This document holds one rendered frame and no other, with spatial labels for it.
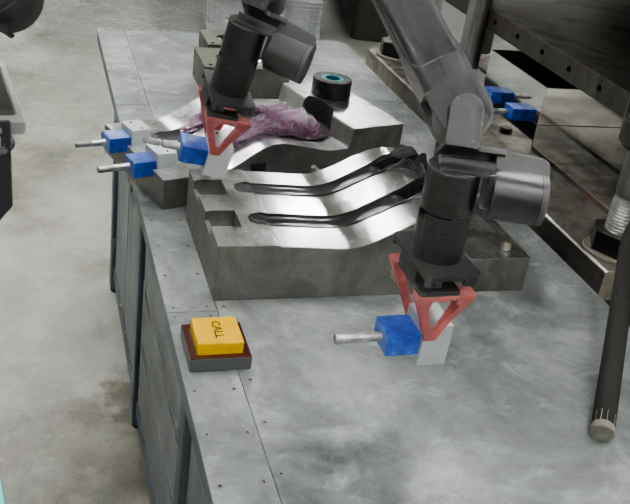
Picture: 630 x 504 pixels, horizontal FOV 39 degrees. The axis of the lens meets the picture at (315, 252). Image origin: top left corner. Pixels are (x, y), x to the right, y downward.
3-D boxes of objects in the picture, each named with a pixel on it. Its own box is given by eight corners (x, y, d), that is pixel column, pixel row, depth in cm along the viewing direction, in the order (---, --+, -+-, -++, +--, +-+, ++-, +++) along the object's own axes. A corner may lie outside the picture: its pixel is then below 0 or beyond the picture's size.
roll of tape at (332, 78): (305, 94, 180) (307, 78, 178) (318, 84, 186) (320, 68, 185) (342, 104, 178) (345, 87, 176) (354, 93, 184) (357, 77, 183)
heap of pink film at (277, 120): (216, 162, 157) (220, 120, 153) (173, 125, 169) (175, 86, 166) (337, 147, 171) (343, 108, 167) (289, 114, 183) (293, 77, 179)
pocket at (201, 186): (197, 215, 139) (198, 194, 137) (191, 200, 144) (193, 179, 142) (225, 215, 141) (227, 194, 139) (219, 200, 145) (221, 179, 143)
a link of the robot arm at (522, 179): (439, 108, 100) (452, 90, 91) (541, 123, 100) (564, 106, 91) (424, 214, 99) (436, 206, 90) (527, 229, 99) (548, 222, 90)
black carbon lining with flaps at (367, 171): (250, 238, 132) (256, 179, 127) (229, 190, 145) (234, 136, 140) (463, 235, 142) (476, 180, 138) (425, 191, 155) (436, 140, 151)
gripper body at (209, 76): (241, 87, 137) (254, 43, 133) (252, 120, 129) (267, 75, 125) (200, 79, 135) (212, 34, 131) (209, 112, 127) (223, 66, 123)
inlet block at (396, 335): (338, 371, 100) (345, 332, 97) (325, 345, 104) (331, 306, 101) (444, 363, 104) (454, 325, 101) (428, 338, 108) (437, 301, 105)
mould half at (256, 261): (213, 301, 128) (220, 217, 122) (185, 217, 150) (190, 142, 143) (521, 290, 143) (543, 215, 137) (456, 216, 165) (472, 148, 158)
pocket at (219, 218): (209, 249, 130) (211, 227, 128) (202, 232, 135) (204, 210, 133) (239, 249, 132) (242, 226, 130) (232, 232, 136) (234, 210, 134)
